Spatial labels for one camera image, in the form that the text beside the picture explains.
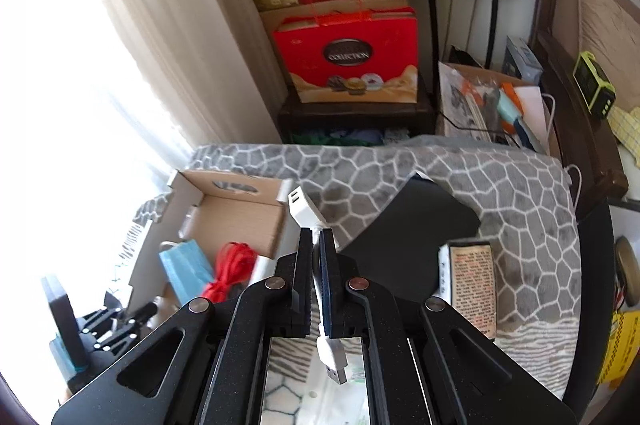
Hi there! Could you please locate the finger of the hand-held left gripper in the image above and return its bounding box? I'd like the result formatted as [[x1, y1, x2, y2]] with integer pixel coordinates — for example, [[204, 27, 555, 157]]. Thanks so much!
[[81, 304, 132, 337], [94, 301, 157, 352]]

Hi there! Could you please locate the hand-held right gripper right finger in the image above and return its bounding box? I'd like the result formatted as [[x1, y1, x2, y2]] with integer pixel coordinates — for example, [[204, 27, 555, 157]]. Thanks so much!
[[319, 227, 566, 425]]

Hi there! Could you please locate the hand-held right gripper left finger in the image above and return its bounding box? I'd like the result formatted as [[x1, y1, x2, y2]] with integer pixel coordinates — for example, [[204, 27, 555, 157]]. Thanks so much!
[[52, 227, 314, 425]]

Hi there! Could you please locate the white USB charger with cable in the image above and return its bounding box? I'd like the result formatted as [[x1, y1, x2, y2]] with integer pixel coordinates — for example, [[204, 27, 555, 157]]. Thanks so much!
[[287, 186, 349, 387]]

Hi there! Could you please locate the red cord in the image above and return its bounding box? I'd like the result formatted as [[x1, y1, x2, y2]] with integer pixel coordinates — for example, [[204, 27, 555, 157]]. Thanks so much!
[[201, 241, 257, 302]]

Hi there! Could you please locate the cardboard box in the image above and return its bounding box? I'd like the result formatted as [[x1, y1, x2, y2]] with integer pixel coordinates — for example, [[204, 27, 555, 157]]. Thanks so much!
[[131, 169, 302, 308]]

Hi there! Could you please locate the blue face mask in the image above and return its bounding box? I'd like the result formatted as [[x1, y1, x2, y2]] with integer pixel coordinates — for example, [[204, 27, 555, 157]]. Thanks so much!
[[158, 239, 217, 302]]

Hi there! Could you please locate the black paper bag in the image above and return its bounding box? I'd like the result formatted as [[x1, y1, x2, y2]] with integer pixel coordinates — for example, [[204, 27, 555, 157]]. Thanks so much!
[[341, 172, 482, 288]]

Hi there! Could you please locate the tan box with printed text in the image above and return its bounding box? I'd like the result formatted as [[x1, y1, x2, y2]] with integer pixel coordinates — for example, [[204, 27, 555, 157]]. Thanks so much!
[[436, 240, 499, 342]]

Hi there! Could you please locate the dark wooden stool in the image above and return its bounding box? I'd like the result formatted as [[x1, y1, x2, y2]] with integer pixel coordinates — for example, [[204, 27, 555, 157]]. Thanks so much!
[[277, 72, 436, 146]]

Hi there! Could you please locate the grey patterned blanket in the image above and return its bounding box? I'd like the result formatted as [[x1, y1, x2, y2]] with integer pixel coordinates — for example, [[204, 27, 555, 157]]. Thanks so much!
[[107, 135, 583, 425]]

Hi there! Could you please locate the white curtain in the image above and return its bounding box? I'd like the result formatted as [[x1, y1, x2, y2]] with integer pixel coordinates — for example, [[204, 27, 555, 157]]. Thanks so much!
[[0, 0, 288, 226]]

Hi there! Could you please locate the blue carton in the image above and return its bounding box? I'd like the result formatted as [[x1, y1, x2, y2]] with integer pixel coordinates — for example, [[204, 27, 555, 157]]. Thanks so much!
[[501, 36, 544, 86]]

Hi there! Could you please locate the yellow plastic bag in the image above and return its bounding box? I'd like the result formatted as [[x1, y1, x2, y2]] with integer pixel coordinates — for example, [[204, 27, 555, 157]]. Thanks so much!
[[599, 309, 640, 387]]

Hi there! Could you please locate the green and black device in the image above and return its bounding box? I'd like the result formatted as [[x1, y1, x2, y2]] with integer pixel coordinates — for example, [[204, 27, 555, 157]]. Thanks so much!
[[571, 51, 614, 120]]

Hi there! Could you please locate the brown bed headboard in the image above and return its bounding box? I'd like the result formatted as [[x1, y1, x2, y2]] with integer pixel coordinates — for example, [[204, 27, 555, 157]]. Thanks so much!
[[530, 0, 640, 206]]

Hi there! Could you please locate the yellow checked cloth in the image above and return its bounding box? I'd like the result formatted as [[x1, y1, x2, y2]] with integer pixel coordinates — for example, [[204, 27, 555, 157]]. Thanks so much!
[[606, 106, 640, 146]]

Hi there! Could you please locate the white cable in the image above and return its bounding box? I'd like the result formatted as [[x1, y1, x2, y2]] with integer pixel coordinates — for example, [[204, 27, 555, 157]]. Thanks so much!
[[539, 92, 585, 212]]

